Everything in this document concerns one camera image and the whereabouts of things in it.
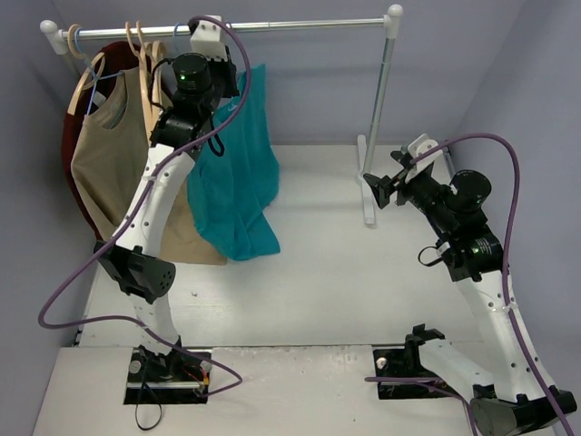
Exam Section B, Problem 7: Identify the wooden hanger middle pair front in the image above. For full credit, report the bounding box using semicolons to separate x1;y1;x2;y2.
141;26;167;115

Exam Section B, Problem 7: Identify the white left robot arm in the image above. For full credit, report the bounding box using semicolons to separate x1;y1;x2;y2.
95;53;239;382

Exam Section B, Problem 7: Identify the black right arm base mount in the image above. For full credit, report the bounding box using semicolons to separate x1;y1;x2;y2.
373;324;458;401

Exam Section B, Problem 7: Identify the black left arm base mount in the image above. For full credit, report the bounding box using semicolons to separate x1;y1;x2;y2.
123;347;212;405

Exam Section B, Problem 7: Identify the wooden hanger pair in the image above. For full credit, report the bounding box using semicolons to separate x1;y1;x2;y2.
141;26;167;115
125;22;159;142

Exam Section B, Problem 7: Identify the teal t shirt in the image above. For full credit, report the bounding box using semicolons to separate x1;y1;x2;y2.
187;64;281;262

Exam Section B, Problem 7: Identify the wooden hanger middle pair back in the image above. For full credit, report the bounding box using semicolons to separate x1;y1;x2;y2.
125;22;159;142

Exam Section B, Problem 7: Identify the beige tank top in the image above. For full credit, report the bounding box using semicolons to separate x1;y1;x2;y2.
72;68;226;265

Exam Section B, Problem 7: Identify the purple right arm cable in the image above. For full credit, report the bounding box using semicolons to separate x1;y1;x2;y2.
365;132;581;436

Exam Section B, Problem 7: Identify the wooden hanger far left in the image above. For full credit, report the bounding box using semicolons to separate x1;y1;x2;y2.
66;24;105;115

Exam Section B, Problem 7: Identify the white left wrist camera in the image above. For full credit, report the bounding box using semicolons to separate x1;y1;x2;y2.
188;18;228;62

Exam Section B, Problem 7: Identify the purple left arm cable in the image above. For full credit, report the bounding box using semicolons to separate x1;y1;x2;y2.
38;15;251;401

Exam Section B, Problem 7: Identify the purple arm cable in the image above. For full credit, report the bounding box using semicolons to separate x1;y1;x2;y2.
365;132;581;436
38;15;251;401

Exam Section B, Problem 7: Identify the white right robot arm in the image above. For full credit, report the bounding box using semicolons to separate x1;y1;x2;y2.
364;169;577;435

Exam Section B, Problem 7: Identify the dark red garment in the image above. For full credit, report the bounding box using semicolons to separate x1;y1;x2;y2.
61;42;140;240

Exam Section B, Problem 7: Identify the blue wire hanger left free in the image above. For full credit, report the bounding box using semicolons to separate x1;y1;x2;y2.
172;23;191;55

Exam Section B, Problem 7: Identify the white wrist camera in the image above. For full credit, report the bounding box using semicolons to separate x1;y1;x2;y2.
397;134;443;183
188;18;228;62

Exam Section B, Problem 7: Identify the metal clothes rack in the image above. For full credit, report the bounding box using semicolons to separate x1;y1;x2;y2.
40;4;403;227

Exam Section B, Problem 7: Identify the blue wire hanger holding top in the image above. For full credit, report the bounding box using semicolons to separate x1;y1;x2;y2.
67;24;123;115

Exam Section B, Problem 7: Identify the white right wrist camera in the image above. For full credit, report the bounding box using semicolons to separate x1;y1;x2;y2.
397;134;443;183

